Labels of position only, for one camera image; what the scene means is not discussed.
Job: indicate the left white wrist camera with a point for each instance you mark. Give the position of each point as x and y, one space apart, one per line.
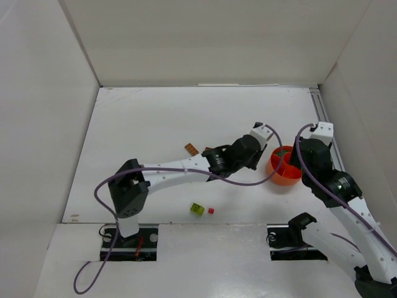
261 133

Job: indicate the aluminium rail on right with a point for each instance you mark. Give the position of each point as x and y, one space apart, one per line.
323 116

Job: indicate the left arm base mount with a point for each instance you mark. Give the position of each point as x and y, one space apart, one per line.
138 248

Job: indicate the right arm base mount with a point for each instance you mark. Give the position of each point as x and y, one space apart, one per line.
286 243

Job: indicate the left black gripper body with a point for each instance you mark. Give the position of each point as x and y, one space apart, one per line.
256 155

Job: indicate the lime green lego near front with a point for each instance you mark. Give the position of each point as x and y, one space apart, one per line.
197 209

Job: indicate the brown studded lego plate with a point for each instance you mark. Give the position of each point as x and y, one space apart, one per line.
191 149

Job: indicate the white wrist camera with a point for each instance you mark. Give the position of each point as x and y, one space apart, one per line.
323 131
261 133

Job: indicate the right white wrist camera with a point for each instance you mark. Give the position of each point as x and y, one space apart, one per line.
323 131

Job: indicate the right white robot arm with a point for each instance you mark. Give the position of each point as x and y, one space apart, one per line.
374 268

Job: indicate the dark green lego plate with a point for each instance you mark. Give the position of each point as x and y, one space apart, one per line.
283 152

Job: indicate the orange round divided container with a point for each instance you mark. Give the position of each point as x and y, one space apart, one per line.
287 174

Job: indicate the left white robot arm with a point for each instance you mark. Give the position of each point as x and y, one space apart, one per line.
135 182

